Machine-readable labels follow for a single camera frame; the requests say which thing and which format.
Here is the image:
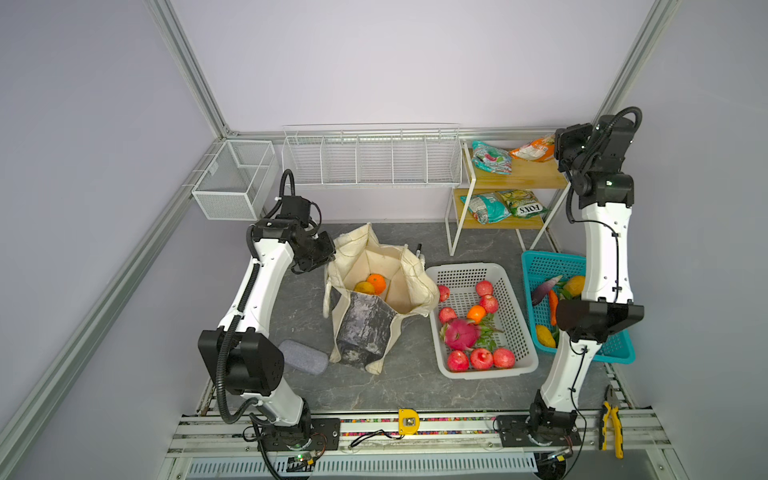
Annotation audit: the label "yellow tape measure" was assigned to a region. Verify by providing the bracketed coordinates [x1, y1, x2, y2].
[398, 408, 420, 437]

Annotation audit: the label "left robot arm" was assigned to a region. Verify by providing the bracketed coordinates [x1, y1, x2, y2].
[198, 194, 335, 428]

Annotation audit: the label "white and wood shelf rack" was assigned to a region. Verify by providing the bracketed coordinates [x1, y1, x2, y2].
[444, 142, 567, 256]

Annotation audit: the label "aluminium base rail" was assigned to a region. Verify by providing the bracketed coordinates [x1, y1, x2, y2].
[158, 407, 685, 480]

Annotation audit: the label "red apple far left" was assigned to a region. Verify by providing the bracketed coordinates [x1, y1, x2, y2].
[438, 285, 451, 302]

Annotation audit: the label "pink dragon fruit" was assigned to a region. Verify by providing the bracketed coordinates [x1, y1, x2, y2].
[440, 319, 481, 351]

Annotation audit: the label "long white wire basket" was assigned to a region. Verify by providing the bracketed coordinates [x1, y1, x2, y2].
[282, 123, 464, 188]

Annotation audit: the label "yellow lemon in teal basket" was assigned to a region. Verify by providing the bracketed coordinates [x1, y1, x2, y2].
[562, 276, 585, 299]

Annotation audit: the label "teal pink snack bag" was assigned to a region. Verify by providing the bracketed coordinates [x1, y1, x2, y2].
[472, 141, 512, 175]

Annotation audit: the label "orange pink snack bag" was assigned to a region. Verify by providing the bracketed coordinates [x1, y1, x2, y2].
[510, 134, 555, 163]

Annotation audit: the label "beige canvas grocery bag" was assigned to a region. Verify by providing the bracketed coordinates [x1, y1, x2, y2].
[323, 224, 439, 375]

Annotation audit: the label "orange fruit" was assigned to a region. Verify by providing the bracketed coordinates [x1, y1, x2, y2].
[466, 305, 487, 324]
[366, 273, 388, 295]

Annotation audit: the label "red apple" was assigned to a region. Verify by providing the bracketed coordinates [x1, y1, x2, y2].
[438, 285, 451, 302]
[475, 280, 494, 297]
[478, 295, 499, 314]
[446, 350, 470, 373]
[438, 307, 458, 324]
[470, 348, 494, 371]

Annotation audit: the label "small white mesh basket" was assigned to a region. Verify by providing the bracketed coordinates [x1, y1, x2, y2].
[192, 140, 279, 221]

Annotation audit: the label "grey fabric glasses case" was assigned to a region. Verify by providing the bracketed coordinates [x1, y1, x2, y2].
[279, 340, 329, 375]

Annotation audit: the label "red apple middle left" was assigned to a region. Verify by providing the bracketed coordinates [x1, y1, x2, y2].
[438, 307, 458, 324]

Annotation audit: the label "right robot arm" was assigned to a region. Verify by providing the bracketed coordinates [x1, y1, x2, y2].
[527, 106, 645, 434]

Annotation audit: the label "black corrugated cable conduit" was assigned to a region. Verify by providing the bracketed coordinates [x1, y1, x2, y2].
[214, 317, 259, 426]

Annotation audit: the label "purple eggplant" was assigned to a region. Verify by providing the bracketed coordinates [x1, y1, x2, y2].
[531, 275, 562, 306]

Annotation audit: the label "yellow handled pliers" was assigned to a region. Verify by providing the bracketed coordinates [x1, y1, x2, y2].
[598, 385, 625, 460]

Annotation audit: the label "yellow pepper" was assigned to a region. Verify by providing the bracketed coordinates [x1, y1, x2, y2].
[535, 325, 557, 349]

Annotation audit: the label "red apple middle right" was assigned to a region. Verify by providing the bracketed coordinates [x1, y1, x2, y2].
[478, 295, 499, 314]

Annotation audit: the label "orange carrot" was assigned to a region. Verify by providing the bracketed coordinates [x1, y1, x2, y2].
[548, 290, 559, 326]

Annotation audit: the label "white plastic basket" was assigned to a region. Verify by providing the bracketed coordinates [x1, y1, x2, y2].
[426, 262, 539, 380]

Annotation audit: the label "teal plastic basket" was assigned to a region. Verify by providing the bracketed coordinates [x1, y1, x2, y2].
[521, 251, 636, 365]

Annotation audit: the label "red apple near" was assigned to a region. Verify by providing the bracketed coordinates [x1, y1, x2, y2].
[446, 350, 470, 373]

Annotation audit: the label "red apple far right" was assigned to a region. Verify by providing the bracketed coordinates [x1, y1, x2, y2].
[475, 280, 494, 297]

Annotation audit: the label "green Fox's candy bag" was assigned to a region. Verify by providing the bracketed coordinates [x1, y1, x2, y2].
[498, 189, 548, 219]

